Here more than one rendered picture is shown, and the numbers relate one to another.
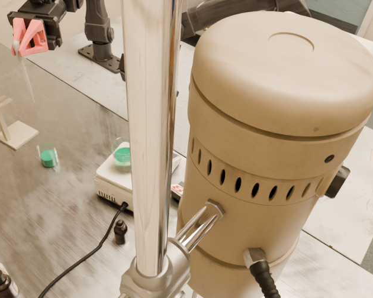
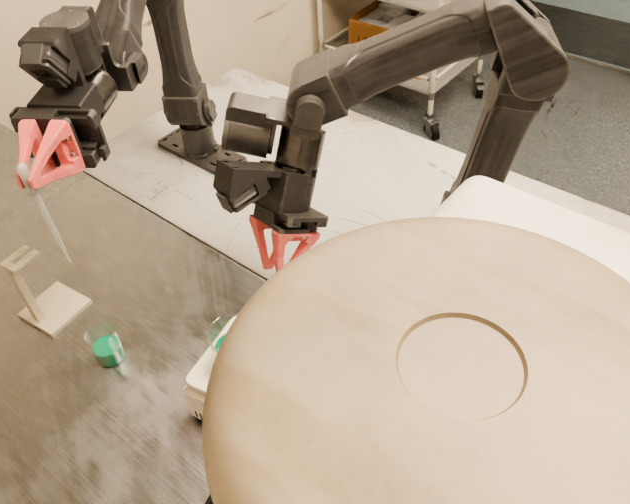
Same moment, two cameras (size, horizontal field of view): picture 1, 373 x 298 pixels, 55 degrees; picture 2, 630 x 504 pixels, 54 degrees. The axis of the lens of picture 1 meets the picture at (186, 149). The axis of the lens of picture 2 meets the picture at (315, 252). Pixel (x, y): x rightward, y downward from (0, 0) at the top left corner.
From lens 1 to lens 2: 0.11 m
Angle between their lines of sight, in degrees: 6
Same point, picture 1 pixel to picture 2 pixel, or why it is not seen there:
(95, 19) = (180, 89)
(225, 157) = not seen: outside the picture
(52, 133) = (115, 301)
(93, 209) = (187, 444)
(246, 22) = (347, 278)
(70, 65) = (145, 170)
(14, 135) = (50, 310)
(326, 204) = not seen: outside the picture
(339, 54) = (603, 393)
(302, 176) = not seen: outside the picture
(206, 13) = (364, 74)
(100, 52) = (194, 144)
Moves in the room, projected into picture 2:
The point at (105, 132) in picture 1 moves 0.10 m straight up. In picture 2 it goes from (206, 292) to (194, 247)
